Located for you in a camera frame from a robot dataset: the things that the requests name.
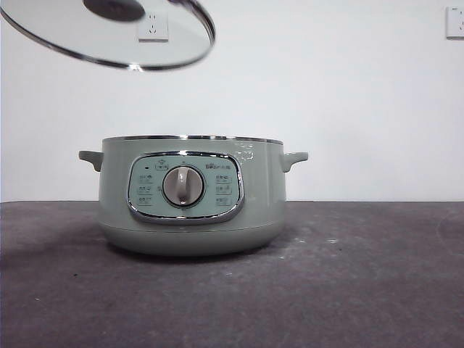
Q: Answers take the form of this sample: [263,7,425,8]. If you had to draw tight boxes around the glass lid with green knob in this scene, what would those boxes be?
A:
[0,0,218,73]

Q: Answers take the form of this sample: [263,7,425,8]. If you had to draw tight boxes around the white wall socket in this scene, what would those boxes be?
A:
[445,6,464,41]
[137,9,170,43]

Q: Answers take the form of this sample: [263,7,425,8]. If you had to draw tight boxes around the pale green electric cooking pot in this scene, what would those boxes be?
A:
[78,134,310,259]

